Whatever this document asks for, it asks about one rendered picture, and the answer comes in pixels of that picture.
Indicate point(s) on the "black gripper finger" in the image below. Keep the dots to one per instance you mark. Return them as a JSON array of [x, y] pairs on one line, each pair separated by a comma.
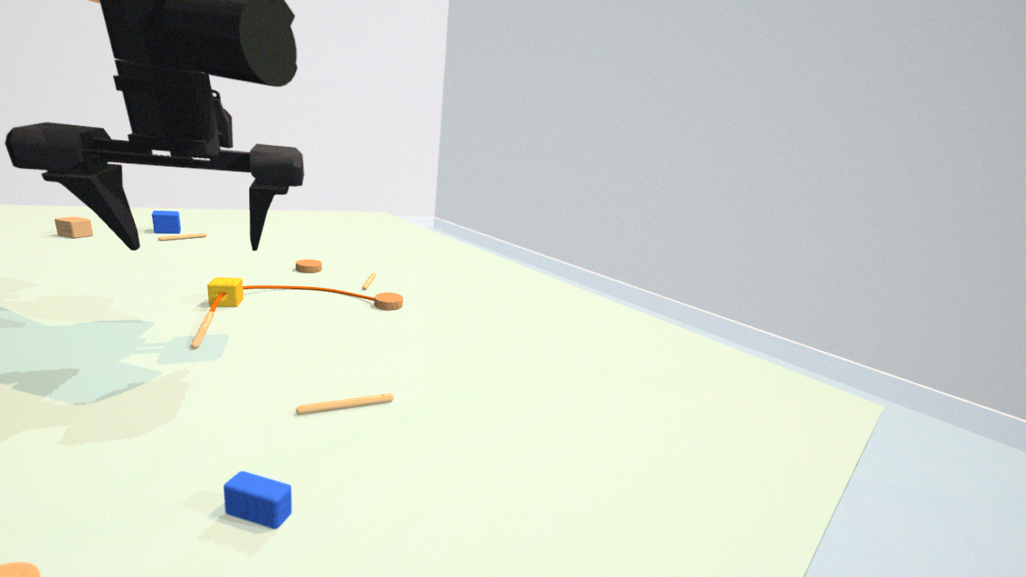
[[260, 198], [103, 193]]

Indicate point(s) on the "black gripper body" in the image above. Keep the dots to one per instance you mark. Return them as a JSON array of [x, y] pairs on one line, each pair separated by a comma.
[[168, 110]]

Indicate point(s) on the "small wooden block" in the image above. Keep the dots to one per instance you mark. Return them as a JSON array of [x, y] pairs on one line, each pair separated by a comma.
[[73, 227]]

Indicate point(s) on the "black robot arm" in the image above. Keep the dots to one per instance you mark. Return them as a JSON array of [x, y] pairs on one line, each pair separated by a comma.
[[247, 40]]

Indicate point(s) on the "yellow wooden block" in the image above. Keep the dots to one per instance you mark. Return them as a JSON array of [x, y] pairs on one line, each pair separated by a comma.
[[233, 287]]

